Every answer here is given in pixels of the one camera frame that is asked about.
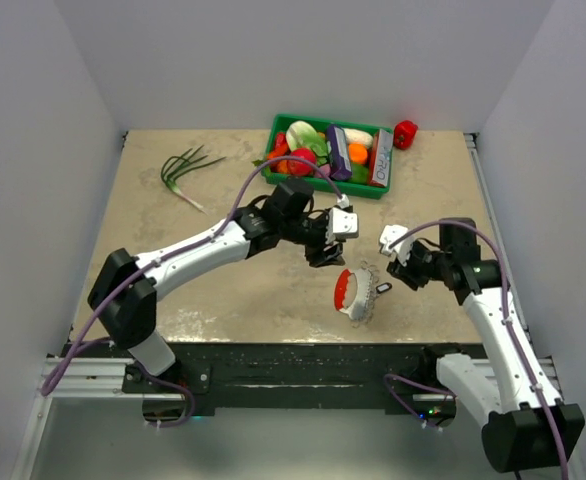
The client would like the black key fob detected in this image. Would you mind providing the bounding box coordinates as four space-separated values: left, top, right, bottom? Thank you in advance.
375 282 392 295

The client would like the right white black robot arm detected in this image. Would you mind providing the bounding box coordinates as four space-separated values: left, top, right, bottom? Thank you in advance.
379 218 585 479

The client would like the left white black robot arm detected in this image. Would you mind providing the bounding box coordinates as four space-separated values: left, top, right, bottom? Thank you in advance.
88 177 359 392

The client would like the red apple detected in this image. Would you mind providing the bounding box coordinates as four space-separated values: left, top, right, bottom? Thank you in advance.
286 148 316 177

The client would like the purple sweet potato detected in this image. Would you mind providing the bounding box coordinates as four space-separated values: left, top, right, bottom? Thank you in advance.
314 164 331 178

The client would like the orange carrot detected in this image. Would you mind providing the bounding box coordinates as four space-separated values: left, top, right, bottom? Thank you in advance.
276 160 290 175

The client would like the purple white box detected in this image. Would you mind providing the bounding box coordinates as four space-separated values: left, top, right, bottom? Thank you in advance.
325 124 353 181

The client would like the green vegetable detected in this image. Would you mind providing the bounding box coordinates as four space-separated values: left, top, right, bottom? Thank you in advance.
348 164 369 185

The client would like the green plastic bin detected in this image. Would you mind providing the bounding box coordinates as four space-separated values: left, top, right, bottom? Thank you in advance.
261 113 393 200

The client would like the red chili pepper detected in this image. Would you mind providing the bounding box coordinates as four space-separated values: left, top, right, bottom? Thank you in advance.
266 132 289 160

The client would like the orange fruit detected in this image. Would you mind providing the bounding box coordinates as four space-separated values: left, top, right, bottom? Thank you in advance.
348 143 369 165

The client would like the white green cabbage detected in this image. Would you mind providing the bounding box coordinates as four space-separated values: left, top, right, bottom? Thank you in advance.
285 120 328 157

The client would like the white radish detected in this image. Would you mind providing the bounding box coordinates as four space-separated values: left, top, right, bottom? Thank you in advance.
343 128 373 149

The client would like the red grey box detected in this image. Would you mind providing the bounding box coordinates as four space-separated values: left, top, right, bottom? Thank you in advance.
367 129 393 188

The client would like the red bell pepper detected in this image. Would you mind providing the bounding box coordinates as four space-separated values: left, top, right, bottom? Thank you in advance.
393 120 419 150

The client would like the green spring onion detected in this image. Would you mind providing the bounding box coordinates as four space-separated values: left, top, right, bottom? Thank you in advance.
160 145 225 214

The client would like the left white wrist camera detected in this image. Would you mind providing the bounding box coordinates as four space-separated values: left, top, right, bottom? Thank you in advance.
326 194 359 243

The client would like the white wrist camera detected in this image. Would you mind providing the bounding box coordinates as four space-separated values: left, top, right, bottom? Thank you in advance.
379 225 413 262
326 194 359 243

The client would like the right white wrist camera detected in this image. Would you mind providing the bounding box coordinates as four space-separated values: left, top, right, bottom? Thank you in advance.
379 225 413 262

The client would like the black base frame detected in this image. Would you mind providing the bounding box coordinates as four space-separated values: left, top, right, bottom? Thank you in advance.
75 340 489 421

